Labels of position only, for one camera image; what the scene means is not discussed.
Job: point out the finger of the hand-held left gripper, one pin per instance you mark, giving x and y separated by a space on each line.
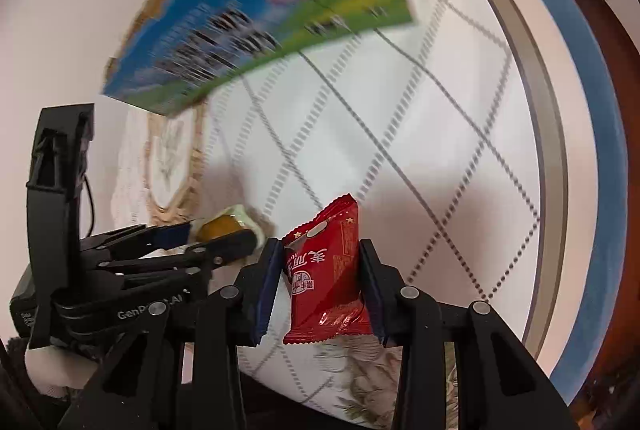
235 245
172 231

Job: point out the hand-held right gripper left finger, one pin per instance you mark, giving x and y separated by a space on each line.
265 290

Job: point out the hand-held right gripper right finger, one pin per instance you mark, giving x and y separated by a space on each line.
372 295

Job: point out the yellow jelly cup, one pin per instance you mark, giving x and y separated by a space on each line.
222 225

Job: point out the red snack packet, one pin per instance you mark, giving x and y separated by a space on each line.
325 280

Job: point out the white cloth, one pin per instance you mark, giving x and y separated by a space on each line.
47 367

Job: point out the white diamond pattern tablecloth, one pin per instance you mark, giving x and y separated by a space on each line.
400 135

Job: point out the blue bedsheet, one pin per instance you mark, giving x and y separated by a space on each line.
600 160

